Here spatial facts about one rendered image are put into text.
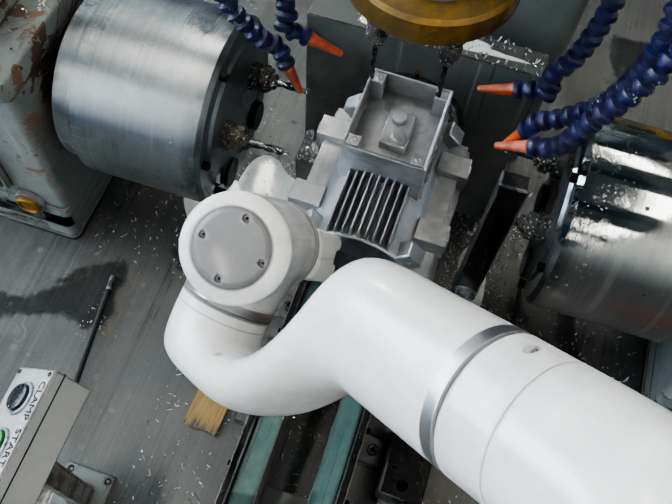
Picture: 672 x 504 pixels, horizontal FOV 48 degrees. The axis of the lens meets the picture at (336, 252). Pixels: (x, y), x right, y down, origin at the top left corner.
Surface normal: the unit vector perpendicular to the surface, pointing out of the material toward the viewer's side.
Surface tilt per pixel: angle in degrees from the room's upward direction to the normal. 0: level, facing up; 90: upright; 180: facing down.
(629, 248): 43
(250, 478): 0
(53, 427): 53
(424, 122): 0
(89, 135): 73
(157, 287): 0
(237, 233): 28
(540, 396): 33
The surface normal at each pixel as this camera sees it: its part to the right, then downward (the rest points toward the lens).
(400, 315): -0.40, -0.70
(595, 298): -0.29, 0.72
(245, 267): -0.10, 0.05
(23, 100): 0.95, 0.29
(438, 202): 0.04, -0.45
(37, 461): 0.79, -0.04
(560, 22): -0.31, 0.84
